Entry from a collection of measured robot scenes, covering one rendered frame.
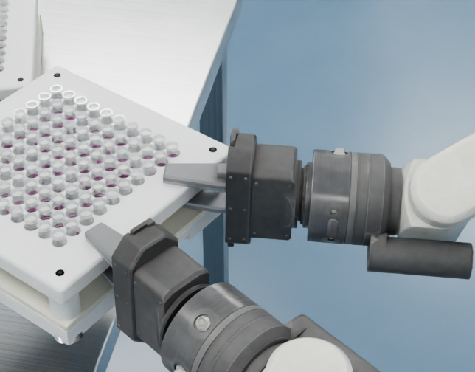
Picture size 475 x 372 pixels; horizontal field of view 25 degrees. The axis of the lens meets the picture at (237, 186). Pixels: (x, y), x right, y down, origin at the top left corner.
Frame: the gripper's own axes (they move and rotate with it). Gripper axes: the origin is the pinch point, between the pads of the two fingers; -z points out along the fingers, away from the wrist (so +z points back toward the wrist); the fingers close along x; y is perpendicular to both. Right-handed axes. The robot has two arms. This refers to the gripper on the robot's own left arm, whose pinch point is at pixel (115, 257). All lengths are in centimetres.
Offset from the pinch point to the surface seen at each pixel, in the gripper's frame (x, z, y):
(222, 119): 40, -44, 56
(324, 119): 105, -85, 134
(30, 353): 18.2, -9.8, -4.3
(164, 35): 19, -45, 45
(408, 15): 105, -101, 190
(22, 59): 12, -45, 21
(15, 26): 12, -52, 25
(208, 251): 70, -45, 55
